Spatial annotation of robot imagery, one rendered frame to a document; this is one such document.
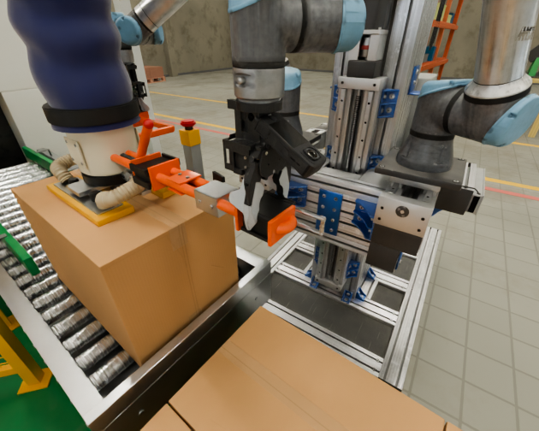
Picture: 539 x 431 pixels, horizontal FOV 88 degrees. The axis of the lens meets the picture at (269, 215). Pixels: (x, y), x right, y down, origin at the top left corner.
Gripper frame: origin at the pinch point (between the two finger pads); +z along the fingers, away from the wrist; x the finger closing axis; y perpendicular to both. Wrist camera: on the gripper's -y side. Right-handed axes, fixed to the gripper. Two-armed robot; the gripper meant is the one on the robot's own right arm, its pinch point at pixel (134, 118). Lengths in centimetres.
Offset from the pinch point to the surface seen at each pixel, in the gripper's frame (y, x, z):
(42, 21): 36, -33, -31
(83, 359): 44, -56, 53
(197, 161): 9.8, 20.7, 22.7
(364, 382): 113, -12, 53
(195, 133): 10.1, 21.7, 9.5
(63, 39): 39, -31, -28
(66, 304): 17, -51, 54
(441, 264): 123, 133, 107
